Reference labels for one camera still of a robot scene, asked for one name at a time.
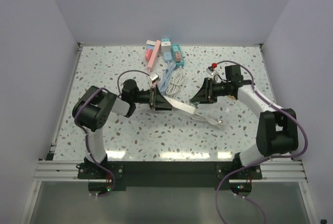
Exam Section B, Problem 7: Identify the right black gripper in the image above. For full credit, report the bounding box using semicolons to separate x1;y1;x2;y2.
191;78;229;105

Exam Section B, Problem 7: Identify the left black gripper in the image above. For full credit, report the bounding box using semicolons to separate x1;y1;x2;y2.
132;84;172;111

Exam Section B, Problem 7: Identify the teal power strip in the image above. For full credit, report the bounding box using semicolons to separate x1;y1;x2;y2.
171;44;185;68

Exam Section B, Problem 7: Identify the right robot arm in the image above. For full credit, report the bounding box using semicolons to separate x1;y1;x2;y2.
190;63;299;179

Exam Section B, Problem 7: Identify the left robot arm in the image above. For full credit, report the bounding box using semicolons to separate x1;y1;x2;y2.
72;79;172;178

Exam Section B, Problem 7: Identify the salmon plug adapter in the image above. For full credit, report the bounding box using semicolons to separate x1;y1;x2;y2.
174;52;182;62

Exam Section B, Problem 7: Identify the red pink plug adapter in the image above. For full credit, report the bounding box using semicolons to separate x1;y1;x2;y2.
145;48;153;62

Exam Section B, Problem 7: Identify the pink power strip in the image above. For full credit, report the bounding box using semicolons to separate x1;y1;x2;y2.
147;40;161;72

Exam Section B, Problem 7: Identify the blue power strip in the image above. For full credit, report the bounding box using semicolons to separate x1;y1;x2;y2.
163;51;173;63

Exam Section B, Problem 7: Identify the white charger cube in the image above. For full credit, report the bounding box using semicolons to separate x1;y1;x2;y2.
161;41;171;53

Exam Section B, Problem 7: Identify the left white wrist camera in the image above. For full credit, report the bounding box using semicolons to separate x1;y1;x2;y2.
148;73;160;84

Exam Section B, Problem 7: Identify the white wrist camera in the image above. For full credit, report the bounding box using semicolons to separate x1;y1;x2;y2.
148;73;160;84
206;63;217;76

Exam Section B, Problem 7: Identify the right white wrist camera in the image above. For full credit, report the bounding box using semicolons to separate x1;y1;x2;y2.
206;63;217;76

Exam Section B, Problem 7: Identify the white cord of teal strip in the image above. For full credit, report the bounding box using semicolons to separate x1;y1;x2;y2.
165;65;187;97

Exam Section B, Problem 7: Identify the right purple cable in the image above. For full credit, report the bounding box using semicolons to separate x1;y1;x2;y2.
214;60;309;224

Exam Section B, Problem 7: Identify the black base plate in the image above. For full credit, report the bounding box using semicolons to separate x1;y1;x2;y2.
78;160;263;200

